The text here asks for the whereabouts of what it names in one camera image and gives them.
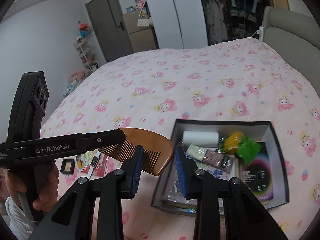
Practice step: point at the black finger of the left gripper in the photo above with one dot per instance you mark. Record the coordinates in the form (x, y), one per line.
(98, 140)

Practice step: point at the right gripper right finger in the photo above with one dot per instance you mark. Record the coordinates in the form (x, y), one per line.
(198, 184)

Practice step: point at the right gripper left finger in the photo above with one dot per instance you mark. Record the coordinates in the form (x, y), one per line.
(120, 184)

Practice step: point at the wooden comb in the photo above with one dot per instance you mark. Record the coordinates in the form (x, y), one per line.
(158, 150)

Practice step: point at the grey sleeve forearm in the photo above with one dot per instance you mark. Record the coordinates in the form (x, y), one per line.
(19, 224)

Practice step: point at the person's left hand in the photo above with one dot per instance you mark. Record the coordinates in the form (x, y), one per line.
(48, 194)

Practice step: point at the orange green card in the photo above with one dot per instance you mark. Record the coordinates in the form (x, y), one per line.
(88, 156)

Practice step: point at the white smart watch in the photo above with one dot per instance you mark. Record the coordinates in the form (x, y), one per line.
(92, 166)

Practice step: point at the silver foil girl sticker pack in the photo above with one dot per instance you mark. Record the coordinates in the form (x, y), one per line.
(80, 162)

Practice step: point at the red packet sachet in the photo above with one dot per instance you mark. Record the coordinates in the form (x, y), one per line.
(101, 168)

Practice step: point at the purple beige sachet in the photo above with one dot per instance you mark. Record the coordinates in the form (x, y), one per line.
(212, 158)

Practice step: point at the white roll in box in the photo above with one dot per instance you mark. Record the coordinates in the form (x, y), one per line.
(204, 139)

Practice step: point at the yellow packet in box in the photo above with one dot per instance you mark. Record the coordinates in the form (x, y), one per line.
(229, 145)

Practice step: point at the black storage box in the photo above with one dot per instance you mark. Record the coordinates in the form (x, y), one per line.
(259, 131)

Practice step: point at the black booklet with colourful circle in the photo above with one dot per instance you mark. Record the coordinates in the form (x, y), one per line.
(257, 176)

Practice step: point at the green snack packet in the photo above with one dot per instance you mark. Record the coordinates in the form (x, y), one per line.
(248, 150)

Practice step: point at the white shelf rack with toys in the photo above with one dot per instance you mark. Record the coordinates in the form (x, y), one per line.
(85, 50)

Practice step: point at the pink cartoon bedspread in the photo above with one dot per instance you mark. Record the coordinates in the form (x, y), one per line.
(241, 80)

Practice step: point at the white handbag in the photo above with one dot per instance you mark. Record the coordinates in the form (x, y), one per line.
(143, 18)

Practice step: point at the grey door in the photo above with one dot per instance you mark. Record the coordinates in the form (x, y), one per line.
(108, 24)

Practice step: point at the white wardrobe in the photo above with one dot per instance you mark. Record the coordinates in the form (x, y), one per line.
(178, 24)

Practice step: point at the grey upholstered headboard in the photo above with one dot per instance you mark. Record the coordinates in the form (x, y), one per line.
(295, 37)

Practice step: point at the black square display frame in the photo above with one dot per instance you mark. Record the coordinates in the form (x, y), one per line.
(67, 166)

